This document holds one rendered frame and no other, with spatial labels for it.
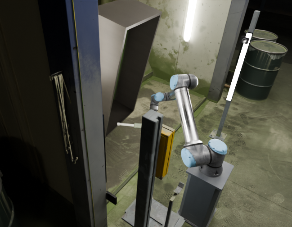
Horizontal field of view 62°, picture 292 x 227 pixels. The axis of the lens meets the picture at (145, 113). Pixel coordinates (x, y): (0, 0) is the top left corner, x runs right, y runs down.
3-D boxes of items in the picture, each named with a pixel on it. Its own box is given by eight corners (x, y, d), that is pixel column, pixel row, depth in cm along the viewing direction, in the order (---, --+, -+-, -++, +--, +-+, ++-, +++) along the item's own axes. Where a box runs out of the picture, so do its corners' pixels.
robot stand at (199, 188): (216, 209, 244) (234, 165, 207) (204, 233, 223) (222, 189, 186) (189, 193, 258) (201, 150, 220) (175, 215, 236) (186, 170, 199)
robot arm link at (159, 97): (165, 91, 252) (161, 94, 264) (154, 92, 249) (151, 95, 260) (167, 100, 251) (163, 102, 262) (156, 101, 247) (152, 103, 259)
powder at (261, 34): (280, 36, 448) (281, 35, 447) (270, 42, 414) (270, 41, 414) (252, 29, 476) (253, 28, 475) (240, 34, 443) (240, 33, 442)
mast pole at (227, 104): (215, 136, 338) (254, 11, 242) (217, 134, 341) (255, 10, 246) (218, 137, 335) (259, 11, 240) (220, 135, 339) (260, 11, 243)
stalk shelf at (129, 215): (121, 219, 147) (121, 217, 146) (142, 193, 163) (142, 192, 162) (165, 250, 134) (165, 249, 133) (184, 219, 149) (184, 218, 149)
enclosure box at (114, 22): (77, 122, 258) (86, 8, 180) (110, 97, 302) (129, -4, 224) (103, 139, 250) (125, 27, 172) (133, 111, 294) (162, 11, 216)
